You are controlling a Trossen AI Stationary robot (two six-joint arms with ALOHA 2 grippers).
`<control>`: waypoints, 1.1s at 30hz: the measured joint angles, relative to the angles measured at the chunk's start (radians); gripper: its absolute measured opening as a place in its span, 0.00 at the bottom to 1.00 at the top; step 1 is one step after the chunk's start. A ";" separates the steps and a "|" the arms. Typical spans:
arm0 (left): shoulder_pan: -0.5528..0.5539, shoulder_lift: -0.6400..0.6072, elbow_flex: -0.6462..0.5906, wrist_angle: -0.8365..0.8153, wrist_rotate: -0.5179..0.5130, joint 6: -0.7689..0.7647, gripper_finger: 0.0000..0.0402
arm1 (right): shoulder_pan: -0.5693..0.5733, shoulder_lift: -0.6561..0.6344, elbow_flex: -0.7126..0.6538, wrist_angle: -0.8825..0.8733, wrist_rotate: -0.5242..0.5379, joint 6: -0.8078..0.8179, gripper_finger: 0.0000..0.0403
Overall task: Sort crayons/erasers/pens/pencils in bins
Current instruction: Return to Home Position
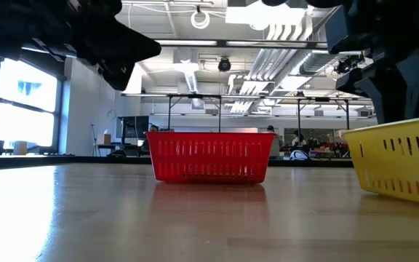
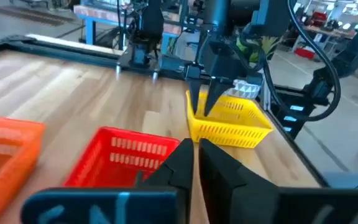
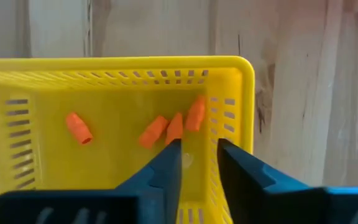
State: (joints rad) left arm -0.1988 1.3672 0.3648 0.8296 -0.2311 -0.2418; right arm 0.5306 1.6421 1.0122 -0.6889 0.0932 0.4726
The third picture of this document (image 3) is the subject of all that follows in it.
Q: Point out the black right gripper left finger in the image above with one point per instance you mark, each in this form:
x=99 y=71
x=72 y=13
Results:
x=135 y=205

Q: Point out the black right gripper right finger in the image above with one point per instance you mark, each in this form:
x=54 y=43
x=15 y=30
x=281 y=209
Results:
x=275 y=205

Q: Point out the orange eraser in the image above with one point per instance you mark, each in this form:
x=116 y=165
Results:
x=79 y=128
x=195 y=113
x=153 y=132
x=174 y=129

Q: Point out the yellow plastic bin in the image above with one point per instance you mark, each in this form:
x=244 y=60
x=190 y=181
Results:
x=73 y=168

